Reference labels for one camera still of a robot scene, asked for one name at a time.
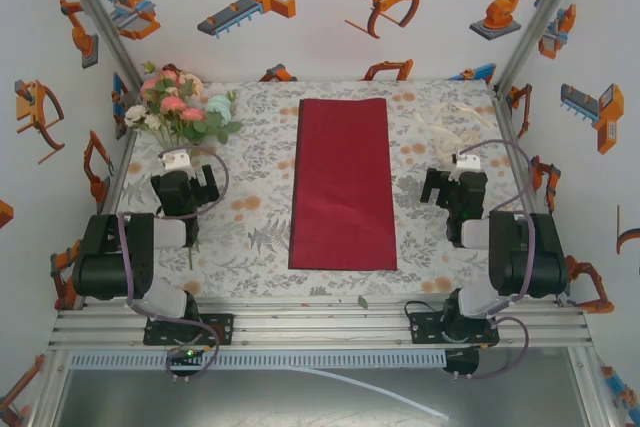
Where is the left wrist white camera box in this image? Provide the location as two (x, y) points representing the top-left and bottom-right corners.
(158, 146), (193, 172)

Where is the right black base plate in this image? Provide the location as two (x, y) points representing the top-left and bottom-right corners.
(408, 311), (501, 347)

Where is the thin black cable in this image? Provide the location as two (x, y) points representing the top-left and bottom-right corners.
(403, 300), (447, 329)

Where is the floral patterned tablecloth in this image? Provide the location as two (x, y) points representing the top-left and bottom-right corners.
(92, 79), (554, 298)

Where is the right aluminium side rail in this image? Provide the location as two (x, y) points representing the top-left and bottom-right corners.
(492, 86), (569, 306)

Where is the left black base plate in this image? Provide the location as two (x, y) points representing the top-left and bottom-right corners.
(143, 313), (236, 347)

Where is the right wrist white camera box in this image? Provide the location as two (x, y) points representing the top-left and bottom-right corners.
(451, 152), (482, 174)

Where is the left aluminium side rail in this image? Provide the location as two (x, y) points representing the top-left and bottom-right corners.
(82, 86), (149, 309)

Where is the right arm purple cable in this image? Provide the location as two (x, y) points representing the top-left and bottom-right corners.
(442, 139), (537, 381)

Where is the white thin tube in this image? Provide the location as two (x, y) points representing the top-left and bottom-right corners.
(279, 365), (451, 421)

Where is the fake flower bouquet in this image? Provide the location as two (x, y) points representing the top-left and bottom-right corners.
(123, 62), (244, 271)

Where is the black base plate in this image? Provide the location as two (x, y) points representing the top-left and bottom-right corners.
(143, 313), (236, 347)
(408, 311), (501, 347)

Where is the circuit board with green light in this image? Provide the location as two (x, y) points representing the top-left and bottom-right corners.
(166, 345), (212, 374)

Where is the black round cable mount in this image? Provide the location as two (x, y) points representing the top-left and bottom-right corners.
(442, 348), (481, 379)

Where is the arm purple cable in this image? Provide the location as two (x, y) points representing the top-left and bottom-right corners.
(117, 146), (231, 384)
(442, 139), (537, 381)

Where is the aluminium frame post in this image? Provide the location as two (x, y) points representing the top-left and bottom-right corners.
(492, 0), (594, 94)
(49, 0), (149, 94)

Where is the red wrapping paper sheet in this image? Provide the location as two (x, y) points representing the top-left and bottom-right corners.
(288, 97), (399, 272)

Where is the aluminium rail bed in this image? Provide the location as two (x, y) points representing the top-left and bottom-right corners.
(47, 296), (594, 351)

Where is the right aluminium frame post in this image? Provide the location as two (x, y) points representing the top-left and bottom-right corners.
(492, 0), (594, 94)

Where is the left aluminium frame post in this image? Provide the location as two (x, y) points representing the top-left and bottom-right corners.
(49, 0), (149, 94)

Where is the white slotted cable duct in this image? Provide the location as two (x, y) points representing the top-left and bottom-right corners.
(69, 350), (448, 370)

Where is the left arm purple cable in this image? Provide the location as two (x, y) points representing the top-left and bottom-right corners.
(117, 146), (231, 384)

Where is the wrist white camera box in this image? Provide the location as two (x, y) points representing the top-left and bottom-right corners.
(158, 146), (193, 172)
(451, 152), (482, 174)

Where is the aluminium side rail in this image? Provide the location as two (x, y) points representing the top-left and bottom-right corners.
(82, 86), (149, 309)
(492, 86), (569, 306)

